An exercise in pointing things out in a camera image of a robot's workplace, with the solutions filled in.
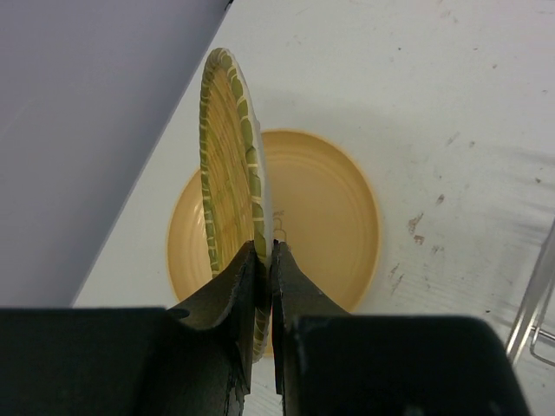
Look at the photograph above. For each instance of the tan plastic plate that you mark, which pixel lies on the tan plastic plate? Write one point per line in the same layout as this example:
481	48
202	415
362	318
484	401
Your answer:
323	208

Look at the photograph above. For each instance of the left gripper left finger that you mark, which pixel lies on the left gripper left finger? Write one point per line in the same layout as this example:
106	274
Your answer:
215	363

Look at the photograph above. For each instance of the metal wire dish rack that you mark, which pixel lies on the metal wire dish rack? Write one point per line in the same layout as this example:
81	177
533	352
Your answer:
533	307

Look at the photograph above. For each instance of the green woven pattern plate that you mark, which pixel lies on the green woven pattern plate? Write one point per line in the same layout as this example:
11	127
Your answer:
235	187

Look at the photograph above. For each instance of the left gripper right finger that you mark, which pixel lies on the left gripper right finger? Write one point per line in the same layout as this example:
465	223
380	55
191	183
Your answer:
299	308

